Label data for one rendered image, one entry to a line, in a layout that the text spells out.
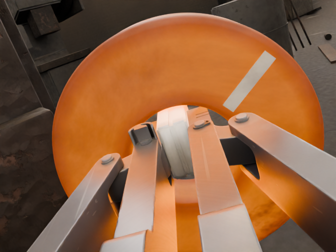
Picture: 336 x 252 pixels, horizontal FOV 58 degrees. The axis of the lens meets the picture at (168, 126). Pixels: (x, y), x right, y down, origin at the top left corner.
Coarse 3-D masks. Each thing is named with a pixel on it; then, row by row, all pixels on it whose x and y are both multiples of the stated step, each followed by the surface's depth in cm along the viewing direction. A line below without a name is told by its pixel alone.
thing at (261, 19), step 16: (240, 0) 230; (256, 0) 228; (272, 0) 231; (224, 16) 241; (240, 16) 234; (256, 16) 232; (272, 16) 234; (272, 32) 237; (288, 32) 250; (288, 48) 249
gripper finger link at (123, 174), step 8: (160, 144) 15; (128, 160) 14; (168, 168) 14; (120, 176) 13; (168, 176) 14; (112, 184) 13; (120, 184) 14; (112, 192) 14; (120, 192) 14; (112, 200) 14; (120, 200) 14
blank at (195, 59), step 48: (96, 48) 15; (144, 48) 15; (192, 48) 15; (240, 48) 15; (96, 96) 16; (144, 96) 16; (192, 96) 16; (240, 96) 16; (288, 96) 15; (96, 144) 17; (192, 192) 20; (240, 192) 18; (192, 240) 19
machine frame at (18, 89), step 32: (0, 0) 46; (0, 32) 40; (0, 64) 40; (32, 64) 50; (0, 96) 41; (32, 96) 43; (0, 128) 37; (32, 128) 38; (0, 160) 37; (32, 160) 39; (0, 192) 37; (32, 192) 39; (64, 192) 41; (0, 224) 38; (32, 224) 40
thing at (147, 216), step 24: (144, 144) 14; (144, 168) 12; (144, 192) 10; (168, 192) 12; (120, 216) 9; (144, 216) 9; (168, 216) 11; (120, 240) 8; (144, 240) 7; (168, 240) 10
